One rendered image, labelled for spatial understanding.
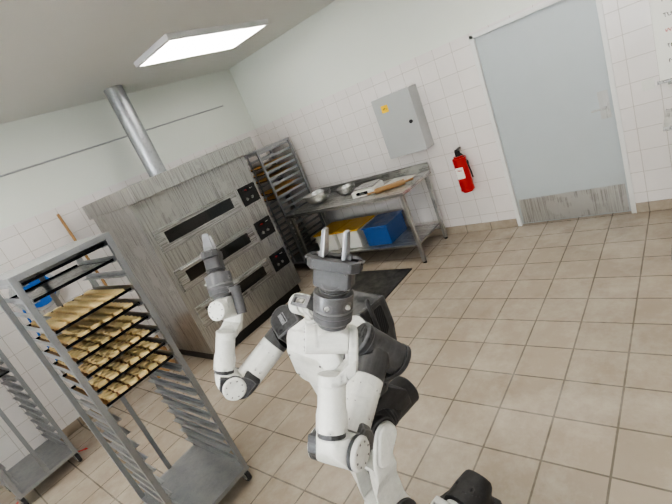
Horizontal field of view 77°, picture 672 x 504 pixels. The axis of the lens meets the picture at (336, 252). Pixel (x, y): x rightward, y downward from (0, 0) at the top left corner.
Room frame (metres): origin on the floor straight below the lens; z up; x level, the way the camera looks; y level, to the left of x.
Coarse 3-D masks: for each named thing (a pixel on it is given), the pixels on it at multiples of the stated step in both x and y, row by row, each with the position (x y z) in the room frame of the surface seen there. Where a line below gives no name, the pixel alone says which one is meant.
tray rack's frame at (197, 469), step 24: (96, 240) 2.20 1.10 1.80; (24, 264) 2.44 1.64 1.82; (48, 264) 2.03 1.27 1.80; (24, 336) 2.35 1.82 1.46; (96, 432) 2.36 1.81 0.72; (144, 432) 2.53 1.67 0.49; (192, 456) 2.56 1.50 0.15; (216, 456) 2.45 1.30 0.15; (168, 480) 2.42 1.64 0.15; (192, 480) 2.32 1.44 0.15; (216, 480) 2.23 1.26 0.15
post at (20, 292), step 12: (12, 276) 1.94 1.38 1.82; (12, 288) 1.93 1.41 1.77; (24, 300) 1.92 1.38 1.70; (36, 312) 1.93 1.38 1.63; (48, 336) 1.92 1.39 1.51; (60, 348) 1.93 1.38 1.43; (72, 360) 1.94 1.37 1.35; (72, 372) 1.92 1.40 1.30; (84, 384) 1.92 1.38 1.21; (96, 396) 1.93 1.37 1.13; (108, 420) 1.92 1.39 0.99; (120, 432) 1.93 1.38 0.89; (132, 456) 1.92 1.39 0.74; (144, 468) 1.93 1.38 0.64; (156, 480) 1.94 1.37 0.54; (156, 492) 1.93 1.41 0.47
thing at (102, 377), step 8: (144, 344) 2.31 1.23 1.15; (152, 344) 2.25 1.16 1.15; (128, 352) 2.29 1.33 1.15; (136, 352) 2.23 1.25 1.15; (144, 352) 2.18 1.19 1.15; (120, 360) 2.25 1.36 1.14; (128, 360) 2.17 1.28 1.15; (136, 360) 2.13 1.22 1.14; (104, 368) 2.19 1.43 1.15; (112, 368) 2.17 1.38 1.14; (120, 368) 2.10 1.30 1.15; (72, 376) 2.32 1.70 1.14; (96, 376) 2.18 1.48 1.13; (104, 376) 2.09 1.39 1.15; (112, 376) 2.04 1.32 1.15; (96, 384) 2.04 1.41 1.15; (104, 384) 2.00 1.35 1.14
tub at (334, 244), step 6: (336, 222) 5.86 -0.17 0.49; (342, 222) 5.72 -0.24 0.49; (330, 228) 5.67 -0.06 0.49; (336, 228) 5.55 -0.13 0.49; (318, 234) 5.62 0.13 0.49; (330, 234) 5.43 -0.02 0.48; (336, 234) 5.46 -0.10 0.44; (318, 240) 5.64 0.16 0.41; (330, 240) 5.48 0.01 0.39; (336, 240) 5.43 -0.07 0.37; (330, 246) 5.51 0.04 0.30; (336, 246) 5.43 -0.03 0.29
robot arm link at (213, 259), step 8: (208, 256) 1.36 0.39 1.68; (216, 256) 1.38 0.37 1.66; (208, 264) 1.37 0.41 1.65; (216, 264) 1.37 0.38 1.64; (208, 272) 1.38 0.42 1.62; (216, 272) 1.37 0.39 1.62; (224, 272) 1.36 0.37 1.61; (208, 280) 1.35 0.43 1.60; (216, 280) 1.34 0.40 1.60; (224, 280) 1.35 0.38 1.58; (232, 280) 1.38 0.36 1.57; (208, 288) 1.35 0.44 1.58
